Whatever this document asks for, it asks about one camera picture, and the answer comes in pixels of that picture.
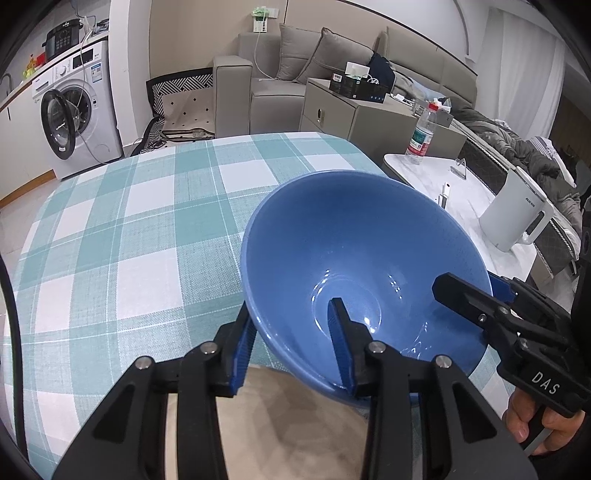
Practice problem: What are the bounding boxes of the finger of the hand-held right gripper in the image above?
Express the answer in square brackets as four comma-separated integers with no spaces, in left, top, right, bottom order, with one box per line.
[489,272,572,333]
[431,272,513,342]

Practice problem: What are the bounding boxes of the grey sofa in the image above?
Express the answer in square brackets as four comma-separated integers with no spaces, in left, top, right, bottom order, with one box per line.
[212,23,478,139]

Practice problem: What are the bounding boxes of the dark blue garment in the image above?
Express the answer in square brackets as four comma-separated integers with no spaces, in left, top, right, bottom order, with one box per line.
[367,53,398,88]

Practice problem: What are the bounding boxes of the cream round plate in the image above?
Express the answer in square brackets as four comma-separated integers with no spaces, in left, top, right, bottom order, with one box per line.
[164,364,372,480]

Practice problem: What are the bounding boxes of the white lower kitchen cabinets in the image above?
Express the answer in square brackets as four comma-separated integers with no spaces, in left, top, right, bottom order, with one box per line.
[0,78,56,206]

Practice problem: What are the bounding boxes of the beige side cabinet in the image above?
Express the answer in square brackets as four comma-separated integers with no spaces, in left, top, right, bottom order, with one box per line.
[299,78,467,155]

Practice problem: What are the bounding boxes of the clear water bottle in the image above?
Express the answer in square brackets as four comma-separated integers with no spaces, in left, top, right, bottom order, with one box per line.
[405,102,438,165]

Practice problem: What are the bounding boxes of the grey sofa cushion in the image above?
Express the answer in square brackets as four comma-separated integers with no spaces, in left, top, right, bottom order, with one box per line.
[307,28,389,86]
[276,23,324,84]

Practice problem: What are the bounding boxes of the white washing machine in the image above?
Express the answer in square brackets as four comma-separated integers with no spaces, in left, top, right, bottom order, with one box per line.
[31,33,123,181]

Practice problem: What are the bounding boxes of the blue bowl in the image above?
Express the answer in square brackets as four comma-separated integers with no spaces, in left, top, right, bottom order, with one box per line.
[240,171,495,407]

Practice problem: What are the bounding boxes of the teal checked tablecloth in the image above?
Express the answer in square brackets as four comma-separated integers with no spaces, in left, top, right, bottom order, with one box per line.
[0,131,513,480]

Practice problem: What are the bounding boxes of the white marble table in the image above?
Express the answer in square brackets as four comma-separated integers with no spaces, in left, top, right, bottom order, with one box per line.
[383,152,539,284]

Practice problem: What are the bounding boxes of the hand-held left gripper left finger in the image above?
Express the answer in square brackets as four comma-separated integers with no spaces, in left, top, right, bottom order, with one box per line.
[52,302,259,480]

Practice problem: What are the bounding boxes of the person's right hand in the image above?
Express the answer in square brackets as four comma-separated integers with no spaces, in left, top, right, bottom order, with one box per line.
[503,392,591,457]

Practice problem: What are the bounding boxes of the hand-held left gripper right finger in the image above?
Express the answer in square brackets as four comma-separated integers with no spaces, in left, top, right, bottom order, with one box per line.
[326,298,539,480]

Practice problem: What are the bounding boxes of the black box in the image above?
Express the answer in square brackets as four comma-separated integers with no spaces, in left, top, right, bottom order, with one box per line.
[329,73,389,103]

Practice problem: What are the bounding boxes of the black pressure cooker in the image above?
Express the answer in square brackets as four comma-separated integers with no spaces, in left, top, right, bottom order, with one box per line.
[42,19,84,58]

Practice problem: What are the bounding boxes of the white electric kettle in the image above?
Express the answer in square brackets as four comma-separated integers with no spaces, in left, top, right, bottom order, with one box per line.
[479,166,556,252]

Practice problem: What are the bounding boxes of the green white wall charger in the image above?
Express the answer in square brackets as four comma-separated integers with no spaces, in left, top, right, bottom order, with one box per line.
[249,4,269,33]

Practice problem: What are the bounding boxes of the grey blanket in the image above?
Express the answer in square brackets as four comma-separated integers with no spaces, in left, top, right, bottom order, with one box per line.
[455,106,583,222]

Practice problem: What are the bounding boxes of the black white patterned cushion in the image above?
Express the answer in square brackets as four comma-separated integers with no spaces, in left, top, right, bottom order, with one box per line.
[129,67,217,155]

